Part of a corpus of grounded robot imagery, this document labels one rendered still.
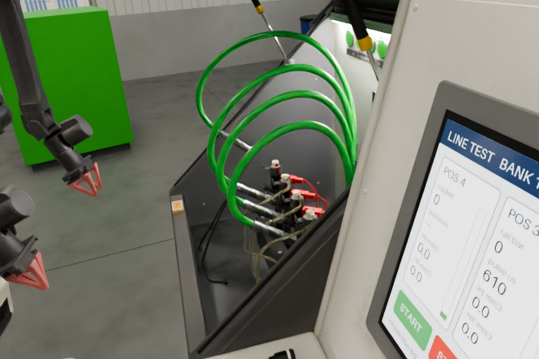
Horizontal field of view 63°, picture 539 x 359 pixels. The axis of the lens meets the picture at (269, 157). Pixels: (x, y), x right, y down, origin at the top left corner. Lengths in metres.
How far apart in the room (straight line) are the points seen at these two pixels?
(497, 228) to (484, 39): 0.18
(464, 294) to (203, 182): 0.99
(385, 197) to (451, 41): 0.21
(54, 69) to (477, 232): 3.94
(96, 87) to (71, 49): 0.38
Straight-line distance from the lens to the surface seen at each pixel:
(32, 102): 1.31
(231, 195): 0.75
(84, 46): 4.18
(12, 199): 0.94
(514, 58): 0.46
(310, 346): 0.80
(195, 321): 0.91
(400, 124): 0.58
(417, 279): 0.54
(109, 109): 4.31
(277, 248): 1.02
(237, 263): 1.23
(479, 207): 0.47
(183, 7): 7.49
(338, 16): 1.23
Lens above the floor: 1.57
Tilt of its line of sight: 24 degrees down
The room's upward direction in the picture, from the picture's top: 4 degrees counter-clockwise
